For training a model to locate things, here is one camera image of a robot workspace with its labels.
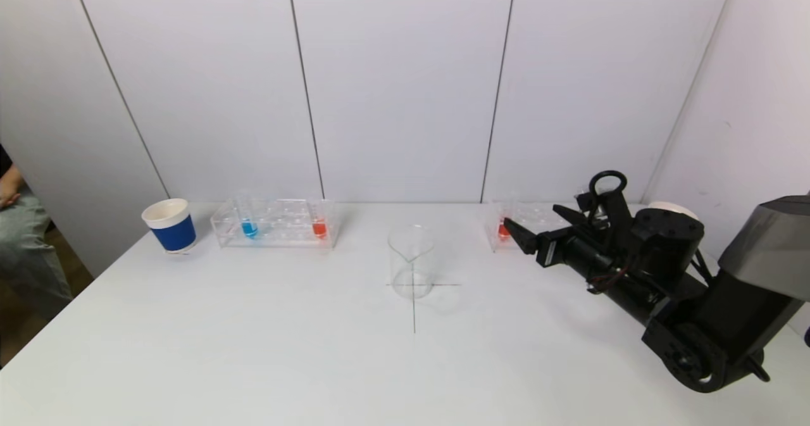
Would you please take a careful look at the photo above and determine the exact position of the test tube with blue pigment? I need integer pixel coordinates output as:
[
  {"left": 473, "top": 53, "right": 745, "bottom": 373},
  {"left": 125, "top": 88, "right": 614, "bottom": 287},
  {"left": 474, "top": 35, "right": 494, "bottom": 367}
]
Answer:
[{"left": 237, "top": 192, "right": 261, "bottom": 241}]

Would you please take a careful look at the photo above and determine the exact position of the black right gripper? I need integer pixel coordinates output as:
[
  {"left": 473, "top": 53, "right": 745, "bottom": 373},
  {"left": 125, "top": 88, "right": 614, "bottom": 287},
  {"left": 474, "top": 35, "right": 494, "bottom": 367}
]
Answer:
[{"left": 503, "top": 204, "right": 616, "bottom": 288}]

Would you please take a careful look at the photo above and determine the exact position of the clear glass beaker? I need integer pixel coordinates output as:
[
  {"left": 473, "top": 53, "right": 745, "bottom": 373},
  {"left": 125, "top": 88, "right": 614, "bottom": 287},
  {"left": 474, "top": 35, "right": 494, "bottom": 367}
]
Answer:
[{"left": 387, "top": 225, "right": 436, "bottom": 300}]

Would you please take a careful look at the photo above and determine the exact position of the test tube with orange pigment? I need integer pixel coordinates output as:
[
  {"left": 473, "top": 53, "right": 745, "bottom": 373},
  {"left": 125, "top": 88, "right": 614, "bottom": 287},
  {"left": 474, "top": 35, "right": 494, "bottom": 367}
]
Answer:
[{"left": 309, "top": 195, "right": 330, "bottom": 241}]

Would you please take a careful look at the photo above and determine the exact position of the person in grey trousers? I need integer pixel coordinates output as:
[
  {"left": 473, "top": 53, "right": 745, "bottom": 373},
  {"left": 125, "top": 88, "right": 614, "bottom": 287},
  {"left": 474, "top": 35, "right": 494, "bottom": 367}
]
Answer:
[{"left": 0, "top": 144, "right": 74, "bottom": 325}]

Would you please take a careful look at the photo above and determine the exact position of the clear acrylic test tube rack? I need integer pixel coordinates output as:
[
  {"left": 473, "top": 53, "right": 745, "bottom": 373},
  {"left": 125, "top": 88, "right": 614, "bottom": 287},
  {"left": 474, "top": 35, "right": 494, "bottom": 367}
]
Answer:
[
  {"left": 484, "top": 199, "right": 580, "bottom": 253},
  {"left": 211, "top": 198, "right": 339, "bottom": 250}
]

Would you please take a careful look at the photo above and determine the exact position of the test tube with red pigment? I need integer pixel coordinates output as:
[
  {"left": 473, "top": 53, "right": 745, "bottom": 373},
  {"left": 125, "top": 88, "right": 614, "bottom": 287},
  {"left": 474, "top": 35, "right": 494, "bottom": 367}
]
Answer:
[{"left": 495, "top": 193, "right": 519, "bottom": 242}]

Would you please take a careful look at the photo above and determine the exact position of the blue white paper cup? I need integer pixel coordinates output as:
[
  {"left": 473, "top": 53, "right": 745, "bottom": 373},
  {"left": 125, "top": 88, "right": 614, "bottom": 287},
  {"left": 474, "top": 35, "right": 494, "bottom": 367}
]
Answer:
[
  {"left": 648, "top": 202, "right": 697, "bottom": 220},
  {"left": 142, "top": 199, "right": 197, "bottom": 254}
]

